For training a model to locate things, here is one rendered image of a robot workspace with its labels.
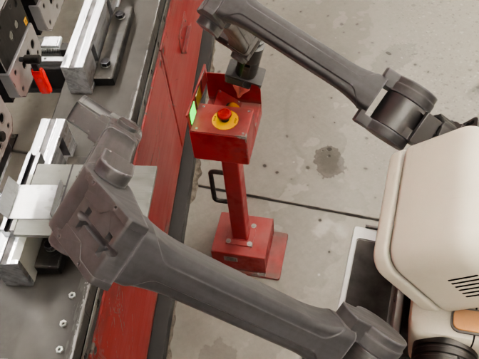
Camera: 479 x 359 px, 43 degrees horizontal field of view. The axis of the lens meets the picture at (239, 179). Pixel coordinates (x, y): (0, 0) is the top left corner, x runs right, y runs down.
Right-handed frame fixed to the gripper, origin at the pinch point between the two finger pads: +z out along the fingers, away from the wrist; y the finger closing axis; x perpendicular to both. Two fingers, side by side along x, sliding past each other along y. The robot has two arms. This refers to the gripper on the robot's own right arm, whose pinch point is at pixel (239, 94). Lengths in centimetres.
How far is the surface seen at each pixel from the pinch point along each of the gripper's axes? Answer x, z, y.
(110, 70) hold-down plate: 8.8, -3.6, 34.5
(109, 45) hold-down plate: -0.6, -2.7, 38.1
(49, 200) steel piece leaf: 57, -15, 30
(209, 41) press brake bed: -103, 82, 23
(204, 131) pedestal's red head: 15.0, 1.6, 6.1
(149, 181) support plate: 49, -20, 12
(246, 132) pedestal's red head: 13.4, -1.3, -4.9
